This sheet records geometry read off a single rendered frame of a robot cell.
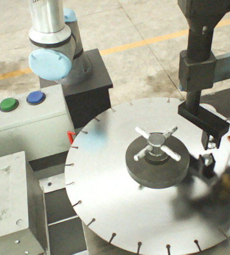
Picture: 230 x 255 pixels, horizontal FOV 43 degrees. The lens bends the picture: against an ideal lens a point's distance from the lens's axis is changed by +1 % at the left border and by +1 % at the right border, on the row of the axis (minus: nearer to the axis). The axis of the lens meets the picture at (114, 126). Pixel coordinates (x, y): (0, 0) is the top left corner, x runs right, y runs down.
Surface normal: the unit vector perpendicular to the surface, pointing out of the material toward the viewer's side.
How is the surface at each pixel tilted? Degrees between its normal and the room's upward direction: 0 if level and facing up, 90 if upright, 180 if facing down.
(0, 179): 0
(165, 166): 5
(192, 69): 90
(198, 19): 105
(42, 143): 90
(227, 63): 90
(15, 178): 0
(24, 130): 90
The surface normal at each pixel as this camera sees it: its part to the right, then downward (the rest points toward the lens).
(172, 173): -0.07, -0.62
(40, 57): -0.06, 0.81
